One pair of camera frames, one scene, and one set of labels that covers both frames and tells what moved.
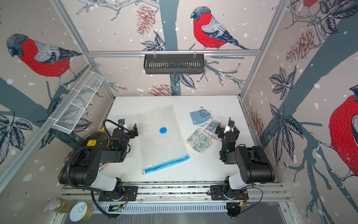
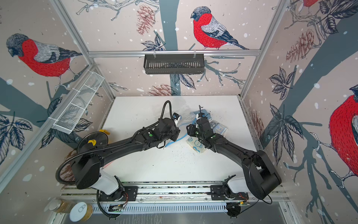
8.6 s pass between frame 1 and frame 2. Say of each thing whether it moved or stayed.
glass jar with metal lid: stayed
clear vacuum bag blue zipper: moved
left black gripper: moved
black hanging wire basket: stayed
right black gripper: moved
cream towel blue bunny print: stayed
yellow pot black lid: stayed
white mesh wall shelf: stayed
